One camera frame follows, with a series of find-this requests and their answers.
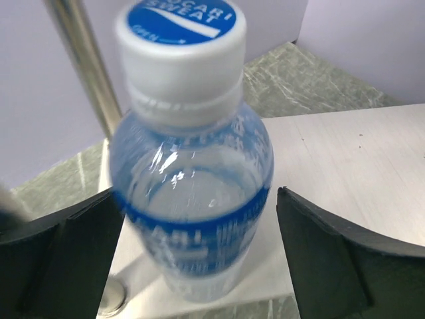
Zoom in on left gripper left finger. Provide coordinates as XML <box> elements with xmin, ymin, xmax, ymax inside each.
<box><xmin>1</xmin><ymin>189</ymin><xmax>124</xmax><ymax>318</ymax></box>

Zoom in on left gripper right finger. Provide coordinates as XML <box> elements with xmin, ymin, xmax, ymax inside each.
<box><xmin>277</xmin><ymin>187</ymin><xmax>424</xmax><ymax>318</ymax></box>

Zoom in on water bottle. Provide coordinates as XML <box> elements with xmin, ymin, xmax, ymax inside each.
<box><xmin>109</xmin><ymin>1</ymin><xmax>274</xmax><ymax>302</ymax></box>

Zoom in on wooden two-tier shelf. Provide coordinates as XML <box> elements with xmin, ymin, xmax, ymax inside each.
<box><xmin>42</xmin><ymin>0</ymin><xmax>425</xmax><ymax>315</ymax></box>

